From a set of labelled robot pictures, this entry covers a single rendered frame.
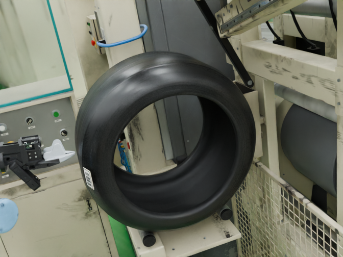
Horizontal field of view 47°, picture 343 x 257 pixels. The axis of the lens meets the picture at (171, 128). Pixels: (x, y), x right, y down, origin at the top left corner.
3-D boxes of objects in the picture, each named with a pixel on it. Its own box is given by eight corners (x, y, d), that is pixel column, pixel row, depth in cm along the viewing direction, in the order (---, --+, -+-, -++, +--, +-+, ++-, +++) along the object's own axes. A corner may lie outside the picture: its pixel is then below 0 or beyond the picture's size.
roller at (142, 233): (120, 190, 159) (129, 184, 159) (126, 198, 161) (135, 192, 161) (140, 241, 127) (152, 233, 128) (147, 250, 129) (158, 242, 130)
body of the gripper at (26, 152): (40, 143, 112) (-5, 149, 109) (45, 169, 115) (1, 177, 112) (40, 133, 119) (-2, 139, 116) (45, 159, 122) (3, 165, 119)
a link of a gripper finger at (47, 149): (73, 138, 119) (41, 143, 116) (75, 156, 121) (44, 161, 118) (72, 135, 121) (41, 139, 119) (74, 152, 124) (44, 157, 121)
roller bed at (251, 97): (213, 148, 183) (205, 87, 172) (242, 139, 186) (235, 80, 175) (231, 165, 165) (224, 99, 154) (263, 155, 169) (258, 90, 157)
